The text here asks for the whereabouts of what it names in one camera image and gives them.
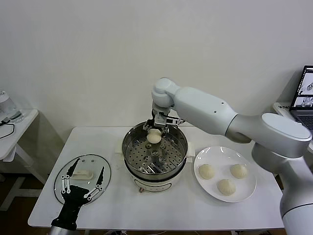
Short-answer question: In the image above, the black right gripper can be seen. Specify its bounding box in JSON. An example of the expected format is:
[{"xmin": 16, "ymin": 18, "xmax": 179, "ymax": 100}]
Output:
[{"xmin": 143, "ymin": 110, "xmax": 171, "ymax": 138}]

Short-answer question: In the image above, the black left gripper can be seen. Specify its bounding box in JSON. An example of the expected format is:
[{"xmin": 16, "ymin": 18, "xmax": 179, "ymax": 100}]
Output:
[{"xmin": 50, "ymin": 158, "xmax": 105, "ymax": 231}]

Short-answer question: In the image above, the white steamed baozi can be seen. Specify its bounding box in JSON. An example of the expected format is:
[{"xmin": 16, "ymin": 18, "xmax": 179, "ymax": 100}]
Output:
[
  {"xmin": 217, "ymin": 179, "xmax": 237, "ymax": 196},
  {"xmin": 230, "ymin": 164, "xmax": 248, "ymax": 179},
  {"xmin": 198, "ymin": 163, "xmax": 216, "ymax": 180},
  {"xmin": 147, "ymin": 129, "xmax": 162, "ymax": 144}
]

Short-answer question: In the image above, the round glass pot lid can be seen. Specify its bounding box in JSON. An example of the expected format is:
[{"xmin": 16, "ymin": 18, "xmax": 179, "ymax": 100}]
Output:
[{"xmin": 53, "ymin": 153, "xmax": 112, "ymax": 206}]

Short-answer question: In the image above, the stainless steel steamer basket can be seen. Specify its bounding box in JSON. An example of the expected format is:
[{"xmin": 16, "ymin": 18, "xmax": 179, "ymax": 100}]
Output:
[{"xmin": 122, "ymin": 122, "xmax": 189, "ymax": 175}]

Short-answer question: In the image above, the round white plate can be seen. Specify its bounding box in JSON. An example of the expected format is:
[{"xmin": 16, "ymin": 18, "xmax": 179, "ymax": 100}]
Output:
[{"xmin": 193, "ymin": 146, "xmax": 257, "ymax": 203}]

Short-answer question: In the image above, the white side table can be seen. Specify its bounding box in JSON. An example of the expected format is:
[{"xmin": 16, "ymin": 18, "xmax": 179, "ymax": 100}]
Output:
[
  {"xmin": 272, "ymin": 102, "xmax": 293, "ymax": 118},
  {"xmin": 0, "ymin": 109, "xmax": 47, "ymax": 211}
]

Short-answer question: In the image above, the small clear glass dish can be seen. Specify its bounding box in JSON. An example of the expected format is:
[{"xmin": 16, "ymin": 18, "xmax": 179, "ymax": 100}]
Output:
[{"xmin": 9, "ymin": 109, "xmax": 24, "ymax": 123}]

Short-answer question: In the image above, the clear water jug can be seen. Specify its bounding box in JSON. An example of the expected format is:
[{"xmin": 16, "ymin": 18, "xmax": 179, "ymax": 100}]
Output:
[{"xmin": 0, "ymin": 90, "xmax": 17, "ymax": 116}]

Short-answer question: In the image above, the white printed box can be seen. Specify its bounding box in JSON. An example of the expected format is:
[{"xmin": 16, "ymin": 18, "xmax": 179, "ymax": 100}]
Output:
[{"xmin": 277, "ymin": 102, "xmax": 292, "ymax": 114}]

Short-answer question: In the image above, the dark grey open laptop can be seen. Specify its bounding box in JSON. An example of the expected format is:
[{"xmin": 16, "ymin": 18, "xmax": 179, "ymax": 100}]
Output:
[{"xmin": 290, "ymin": 65, "xmax": 313, "ymax": 134}]

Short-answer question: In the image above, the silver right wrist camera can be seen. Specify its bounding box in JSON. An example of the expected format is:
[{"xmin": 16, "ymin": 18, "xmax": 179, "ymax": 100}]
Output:
[{"xmin": 154, "ymin": 114, "xmax": 184, "ymax": 126}]

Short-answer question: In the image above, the thin black cable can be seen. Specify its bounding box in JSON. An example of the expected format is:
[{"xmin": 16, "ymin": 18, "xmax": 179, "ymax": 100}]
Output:
[{"xmin": 0, "ymin": 122, "xmax": 15, "ymax": 141}]

